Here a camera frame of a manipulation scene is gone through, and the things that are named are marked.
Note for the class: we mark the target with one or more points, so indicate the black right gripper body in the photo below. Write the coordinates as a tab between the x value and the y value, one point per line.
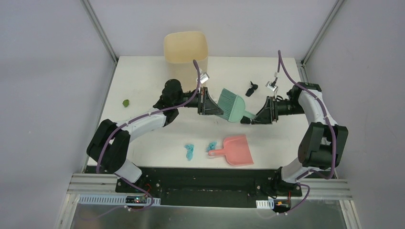
284	108

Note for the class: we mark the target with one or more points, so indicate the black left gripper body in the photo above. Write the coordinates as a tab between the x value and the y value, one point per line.
201	100

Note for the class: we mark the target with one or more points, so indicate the mint green hand brush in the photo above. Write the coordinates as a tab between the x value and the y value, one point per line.
233	107

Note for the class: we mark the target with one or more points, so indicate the pink plastic dustpan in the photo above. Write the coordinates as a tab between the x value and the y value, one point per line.
235	150

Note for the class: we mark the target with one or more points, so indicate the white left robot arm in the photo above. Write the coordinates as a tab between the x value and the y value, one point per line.
109	145

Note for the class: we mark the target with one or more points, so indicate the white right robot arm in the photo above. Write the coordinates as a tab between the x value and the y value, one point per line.
323	143

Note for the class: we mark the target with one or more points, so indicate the black flat paper scrap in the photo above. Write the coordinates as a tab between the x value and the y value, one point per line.
245	120

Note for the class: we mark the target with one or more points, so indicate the black twisted paper scrap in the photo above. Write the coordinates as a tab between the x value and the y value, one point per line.
252	89

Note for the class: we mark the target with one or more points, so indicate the light blue small paper scrap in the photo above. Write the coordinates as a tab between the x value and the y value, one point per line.
211	146

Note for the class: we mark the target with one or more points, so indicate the light blue long paper scrap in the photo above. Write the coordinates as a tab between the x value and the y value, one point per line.
190	150

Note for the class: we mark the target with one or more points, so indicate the beige plastic waste bin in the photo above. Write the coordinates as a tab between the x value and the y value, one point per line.
180	49

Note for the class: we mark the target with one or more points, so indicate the green paper scrap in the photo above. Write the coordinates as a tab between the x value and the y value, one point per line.
126	103

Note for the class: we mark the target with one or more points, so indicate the right controller circuit board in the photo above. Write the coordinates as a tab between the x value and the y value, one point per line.
281	207

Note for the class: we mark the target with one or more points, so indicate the controller circuit board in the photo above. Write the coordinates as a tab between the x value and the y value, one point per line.
281	207
137	200

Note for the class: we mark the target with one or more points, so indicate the left controller circuit board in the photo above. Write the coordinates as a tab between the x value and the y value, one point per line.
137	200

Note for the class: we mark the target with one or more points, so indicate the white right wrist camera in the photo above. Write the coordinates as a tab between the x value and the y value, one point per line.
272	86

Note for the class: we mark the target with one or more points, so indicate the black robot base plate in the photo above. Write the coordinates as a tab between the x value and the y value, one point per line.
210	187

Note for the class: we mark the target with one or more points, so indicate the aluminium frame rail right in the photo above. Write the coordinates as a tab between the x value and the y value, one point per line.
323	30

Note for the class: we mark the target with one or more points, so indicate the aluminium frame rail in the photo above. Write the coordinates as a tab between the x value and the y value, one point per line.
323	30
100	30

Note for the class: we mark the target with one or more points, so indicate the aluminium frame rail left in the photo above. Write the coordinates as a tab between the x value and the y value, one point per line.
100	30

